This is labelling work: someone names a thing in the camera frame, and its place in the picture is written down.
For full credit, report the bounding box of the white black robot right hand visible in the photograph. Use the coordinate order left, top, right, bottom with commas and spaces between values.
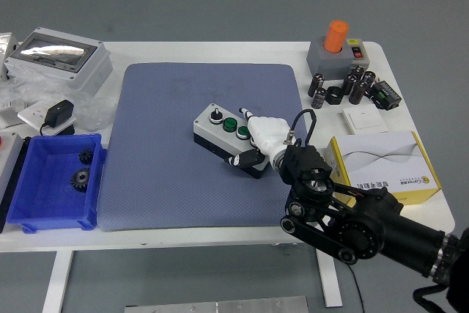
226, 106, 292, 169

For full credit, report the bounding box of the grey four-button control box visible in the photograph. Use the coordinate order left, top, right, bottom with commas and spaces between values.
193, 103, 270, 180

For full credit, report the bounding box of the grey block holder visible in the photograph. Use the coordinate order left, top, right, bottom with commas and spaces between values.
306, 36, 355, 81

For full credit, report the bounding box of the grey-blue mat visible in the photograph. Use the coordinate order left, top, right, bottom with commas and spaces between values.
97, 62, 319, 232

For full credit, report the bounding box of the orange cylinder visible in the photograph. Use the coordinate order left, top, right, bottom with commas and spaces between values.
323, 20, 350, 54

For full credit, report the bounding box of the white yellow carton box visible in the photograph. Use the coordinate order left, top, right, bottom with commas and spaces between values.
324, 130, 443, 207

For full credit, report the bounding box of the black module with green terminal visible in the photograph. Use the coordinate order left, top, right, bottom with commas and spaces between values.
368, 80, 403, 111

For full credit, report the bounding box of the white table leg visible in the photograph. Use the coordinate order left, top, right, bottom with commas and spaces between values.
42, 250, 74, 313
315, 245, 344, 309

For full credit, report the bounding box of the clear plastic bag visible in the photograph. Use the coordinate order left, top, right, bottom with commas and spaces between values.
0, 67, 117, 130

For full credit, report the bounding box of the silver metal plate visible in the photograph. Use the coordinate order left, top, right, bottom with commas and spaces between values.
124, 295, 309, 313

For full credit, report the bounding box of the large black gear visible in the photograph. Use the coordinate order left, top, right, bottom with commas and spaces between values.
70, 167, 92, 194

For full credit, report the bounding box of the black power adapter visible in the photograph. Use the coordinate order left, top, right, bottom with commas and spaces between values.
39, 99, 75, 136

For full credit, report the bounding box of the blue plastic bin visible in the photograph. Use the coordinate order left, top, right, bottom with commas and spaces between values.
6, 133, 108, 234

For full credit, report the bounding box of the white socket plate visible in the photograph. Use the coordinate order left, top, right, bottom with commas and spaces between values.
17, 102, 77, 135

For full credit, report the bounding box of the black ring nut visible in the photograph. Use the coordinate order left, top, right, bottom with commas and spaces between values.
325, 86, 344, 105

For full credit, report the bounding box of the white wall switch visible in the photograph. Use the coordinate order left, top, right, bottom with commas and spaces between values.
342, 103, 389, 135

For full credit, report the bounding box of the white red-black switch box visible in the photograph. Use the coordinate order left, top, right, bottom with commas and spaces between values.
346, 38, 370, 72

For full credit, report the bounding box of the black cable under table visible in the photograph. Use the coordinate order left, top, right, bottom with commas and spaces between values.
346, 263, 366, 313

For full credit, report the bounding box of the grey enclosure with clear lid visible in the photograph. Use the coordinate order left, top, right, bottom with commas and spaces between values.
3, 26, 114, 97

